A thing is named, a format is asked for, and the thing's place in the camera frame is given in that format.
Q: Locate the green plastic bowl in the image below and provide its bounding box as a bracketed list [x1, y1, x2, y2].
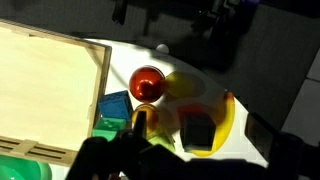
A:
[0, 153, 54, 180]

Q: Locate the red toy tomato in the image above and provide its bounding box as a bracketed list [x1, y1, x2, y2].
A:
[128, 65, 167, 104]

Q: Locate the yellow orange toy ball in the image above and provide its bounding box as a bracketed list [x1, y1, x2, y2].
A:
[130, 103, 162, 135]

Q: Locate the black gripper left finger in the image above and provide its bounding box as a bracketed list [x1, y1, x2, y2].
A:
[133, 110, 149, 138]

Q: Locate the lime green toy block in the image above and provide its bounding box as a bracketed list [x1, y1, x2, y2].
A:
[147, 132, 177, 154]

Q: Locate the white table leg base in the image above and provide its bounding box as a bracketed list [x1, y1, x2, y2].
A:
[155, 43, 171, 55]

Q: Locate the yellow toy banana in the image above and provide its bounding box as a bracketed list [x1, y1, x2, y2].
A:
[189, 91, 237, 158]

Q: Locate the yellow toy lemon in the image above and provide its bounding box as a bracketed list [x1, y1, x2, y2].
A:
[164, 71, 197, 98]

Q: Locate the shallow wooden box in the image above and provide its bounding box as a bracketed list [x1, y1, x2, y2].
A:
[0, 18, 113, 168]

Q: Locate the dark grey toy cube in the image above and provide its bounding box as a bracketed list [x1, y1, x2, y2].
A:
[179, 112, 217, 153]

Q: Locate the blue toy block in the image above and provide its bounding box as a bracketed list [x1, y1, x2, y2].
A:
[97, 90, 133, 123]

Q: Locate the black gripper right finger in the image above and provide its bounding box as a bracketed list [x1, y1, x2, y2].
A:
[244, 112, 280, 165]

